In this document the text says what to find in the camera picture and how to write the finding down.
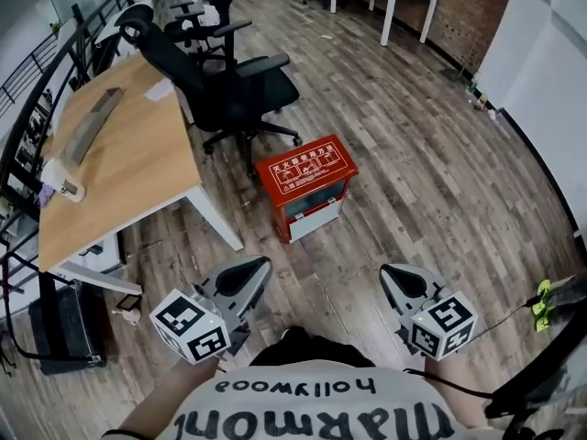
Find black metal railing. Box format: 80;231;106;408
0;0;135;302

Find black computer case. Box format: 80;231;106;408
28;280;108;377

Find green clip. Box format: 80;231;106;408
533;279;555;332

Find clutter of small bottles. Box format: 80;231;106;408
464;71;499;122

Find wooden desk with white legs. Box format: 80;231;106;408
37;52;245;296

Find person's black trousers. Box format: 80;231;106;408
249;325;377;370

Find white drawer cabinet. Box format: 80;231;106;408
67;230;126;275

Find black wristband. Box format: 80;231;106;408
100;428;153;440

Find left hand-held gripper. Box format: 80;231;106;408
149;255;274;365

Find person's left forearm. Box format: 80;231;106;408
102;358;220;440

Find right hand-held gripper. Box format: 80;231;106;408
379;263;479;362

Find small black framed panel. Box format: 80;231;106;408
116;292;145;312

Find black cable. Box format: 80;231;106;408
471;296;542;339

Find person's white printed shirt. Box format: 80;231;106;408
171;366;460;440

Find red fire extinguisher box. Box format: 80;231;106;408
254;134;360;245

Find white tape dispenser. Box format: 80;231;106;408
40;157;86;204

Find small white pink gadget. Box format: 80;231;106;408
111;307;141;327

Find black office chair with armrests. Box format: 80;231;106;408
162;0;254;66

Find person's right forearm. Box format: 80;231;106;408
422;356;489;431

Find white crumpled paper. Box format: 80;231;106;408
144;79;176;104

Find black mesh office chair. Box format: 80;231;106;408
118;17;304;182

